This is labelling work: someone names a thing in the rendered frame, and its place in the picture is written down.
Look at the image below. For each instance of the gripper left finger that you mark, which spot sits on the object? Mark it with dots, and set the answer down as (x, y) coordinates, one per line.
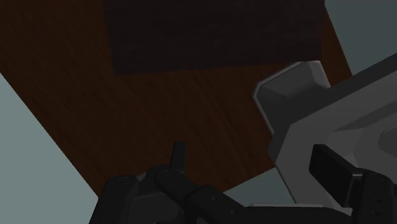
(173, 186)

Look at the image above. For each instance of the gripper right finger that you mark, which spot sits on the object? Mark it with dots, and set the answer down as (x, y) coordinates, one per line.
(335, 173)

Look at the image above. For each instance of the grey angular appliance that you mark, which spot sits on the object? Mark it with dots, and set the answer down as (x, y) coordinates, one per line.
(297, 139)

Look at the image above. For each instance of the brown wooden table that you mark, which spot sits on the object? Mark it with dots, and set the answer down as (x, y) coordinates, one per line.
(93, 108)

